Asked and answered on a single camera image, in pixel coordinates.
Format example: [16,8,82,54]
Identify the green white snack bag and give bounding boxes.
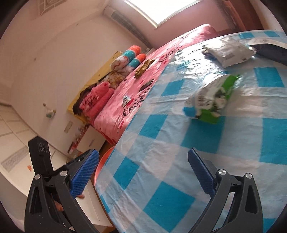
[183,74,240,124]

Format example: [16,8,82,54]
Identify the white blue plastic bag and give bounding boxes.
[203,37,255,68]

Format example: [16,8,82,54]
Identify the dark blue milk carton box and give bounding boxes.
[248,38,287,66]

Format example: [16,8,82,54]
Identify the person's left hand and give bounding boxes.
[54,196,75,212]

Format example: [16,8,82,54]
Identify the white bedside cabinet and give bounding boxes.
[68,125,105,157]

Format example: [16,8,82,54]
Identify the pink folded pillows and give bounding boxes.
[79,81,114,120]

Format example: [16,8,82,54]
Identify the blue checkered table cover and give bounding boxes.
[95,32,286,232]

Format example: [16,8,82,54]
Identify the pink love you bedspread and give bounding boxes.
[93,24,218,145]

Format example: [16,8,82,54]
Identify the yellow wooden headboard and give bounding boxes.
[67,51,123,124]

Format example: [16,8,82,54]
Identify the rolled colourful quilt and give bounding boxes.
[111,45,146,77]

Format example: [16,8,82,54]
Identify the black smartphone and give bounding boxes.
[139,79,154,92]

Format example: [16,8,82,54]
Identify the olive crumpled cloth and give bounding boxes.
[134,59,155,79]

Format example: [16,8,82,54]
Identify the grey window curtain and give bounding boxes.
[104,6,153,49]

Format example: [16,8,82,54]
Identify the bright window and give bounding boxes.
[124,0,200,28]

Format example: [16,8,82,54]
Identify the brown wooden cabinet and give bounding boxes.
[221,0,264,32]

